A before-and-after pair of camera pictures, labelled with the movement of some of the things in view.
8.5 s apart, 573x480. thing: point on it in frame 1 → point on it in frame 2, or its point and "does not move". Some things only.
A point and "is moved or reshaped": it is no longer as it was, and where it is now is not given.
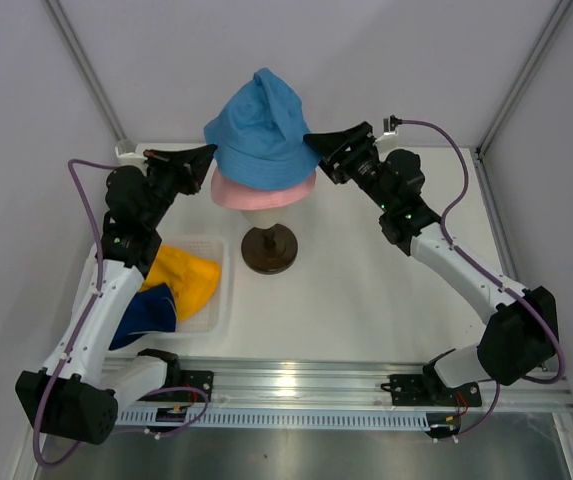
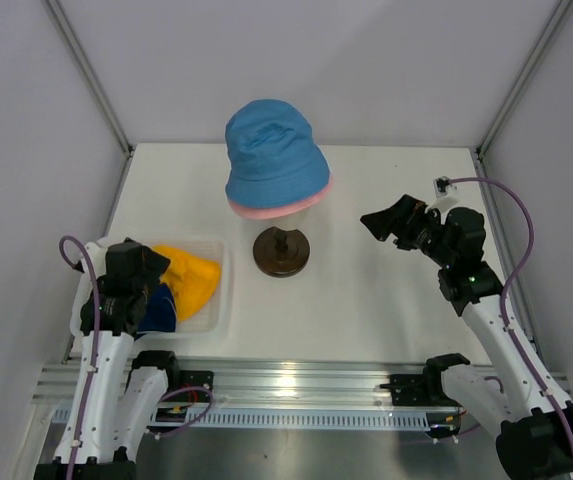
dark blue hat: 151,310 does not move
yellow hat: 194,279 does not move
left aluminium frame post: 73,43 does not move
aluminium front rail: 333,384 does not move
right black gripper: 337,165 → 385,222
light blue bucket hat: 259,131 is moved or reshaped
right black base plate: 421,390 does not move
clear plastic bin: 210,319 does not move
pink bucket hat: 232,197 → 256,212
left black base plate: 192,378 does not move
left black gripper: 190,166 → 155,265
